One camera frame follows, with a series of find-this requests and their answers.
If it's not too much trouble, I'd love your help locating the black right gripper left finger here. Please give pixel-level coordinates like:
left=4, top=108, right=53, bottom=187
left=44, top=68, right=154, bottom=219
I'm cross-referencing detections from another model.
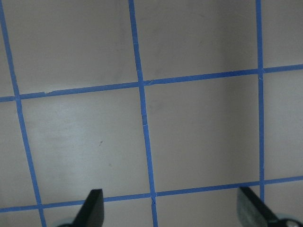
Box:
left=71, top=189, right=105, bottom=227

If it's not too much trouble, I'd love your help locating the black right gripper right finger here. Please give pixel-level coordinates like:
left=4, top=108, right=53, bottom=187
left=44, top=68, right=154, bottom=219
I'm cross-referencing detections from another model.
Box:
left=236, top=187, right=284, bottom=227

